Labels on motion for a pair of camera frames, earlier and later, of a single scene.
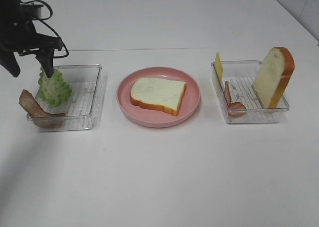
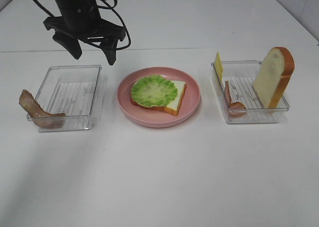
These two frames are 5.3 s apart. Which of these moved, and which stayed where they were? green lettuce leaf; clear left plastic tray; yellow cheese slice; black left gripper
Moved: black left gripper; green lettuce leaf
Stayed: clear left plastic tray; yellow cheese slice
